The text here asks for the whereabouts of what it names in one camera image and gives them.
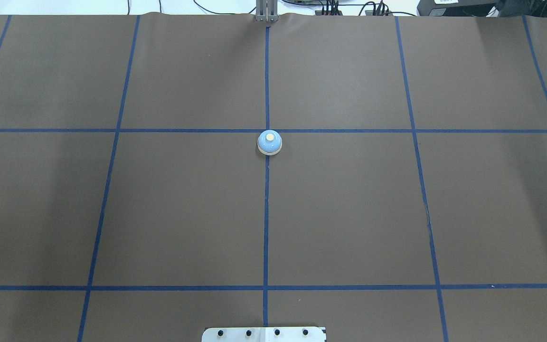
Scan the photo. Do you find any blue call bell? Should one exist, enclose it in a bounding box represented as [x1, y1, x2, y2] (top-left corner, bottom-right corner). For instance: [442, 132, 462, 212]
[256, 130, 283, 156]

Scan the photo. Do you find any small electronics relay board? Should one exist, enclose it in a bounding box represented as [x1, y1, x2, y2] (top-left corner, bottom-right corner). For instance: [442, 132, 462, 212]
[315, 0, 342, 17]

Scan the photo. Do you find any black box with label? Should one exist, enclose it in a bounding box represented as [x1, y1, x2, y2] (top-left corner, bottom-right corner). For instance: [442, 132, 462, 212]
[416, 0, 498, 17]

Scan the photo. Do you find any aluminium camera mast post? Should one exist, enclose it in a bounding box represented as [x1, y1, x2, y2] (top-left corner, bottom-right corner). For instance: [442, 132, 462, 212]
[255, 0, 279, 22]

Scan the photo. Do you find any thin black cable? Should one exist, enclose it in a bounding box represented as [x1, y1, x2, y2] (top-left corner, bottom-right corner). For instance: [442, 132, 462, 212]
[193, 0, 256, 15]

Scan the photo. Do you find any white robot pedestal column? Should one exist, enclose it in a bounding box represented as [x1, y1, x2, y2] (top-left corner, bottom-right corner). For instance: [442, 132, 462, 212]
[201, 326, 327, 342]

